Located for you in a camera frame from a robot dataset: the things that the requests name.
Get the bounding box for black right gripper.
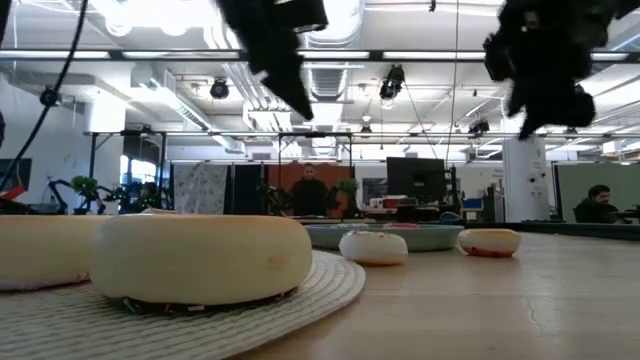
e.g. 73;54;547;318
482;0;619;141

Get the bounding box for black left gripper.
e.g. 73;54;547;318
215;0;315;122

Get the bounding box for white sprinkled donut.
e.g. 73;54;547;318
338;230;409;266

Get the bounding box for green partition panel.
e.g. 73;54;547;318
554;162;640;225

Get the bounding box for white round column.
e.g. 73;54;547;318
502;135;550;224

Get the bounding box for orange partition panel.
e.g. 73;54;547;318
267;163;356;219

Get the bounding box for person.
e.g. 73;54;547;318
289;163;332;217
573;184;624;225

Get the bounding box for green potted plant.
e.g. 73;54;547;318
333;177;361;217
69;174;101;214

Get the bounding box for patterned grey curtain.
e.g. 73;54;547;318
172;162;229;215

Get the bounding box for black computer monitor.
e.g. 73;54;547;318
386;156;447;205

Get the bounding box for pale blue round plate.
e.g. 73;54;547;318
305;223;466;253

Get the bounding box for white woven round placemat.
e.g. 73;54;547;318
0;249;367;360

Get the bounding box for red bar object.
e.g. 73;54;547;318
0;184;26;202

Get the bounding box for silver ceiling air duct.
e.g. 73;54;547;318
299;0;369;101

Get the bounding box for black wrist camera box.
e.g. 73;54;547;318
285;0;329;34

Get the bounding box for black metal rack frame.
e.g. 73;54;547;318
276;131;354;219

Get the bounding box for black overhead frame bar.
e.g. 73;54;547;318
0;48;640;64

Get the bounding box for thin hanging black cable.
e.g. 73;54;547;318
444;0;460;166

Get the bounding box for black hanging arm cable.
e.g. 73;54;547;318
0;0;90;191

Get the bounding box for black wall screen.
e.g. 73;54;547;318
0;157;33;194

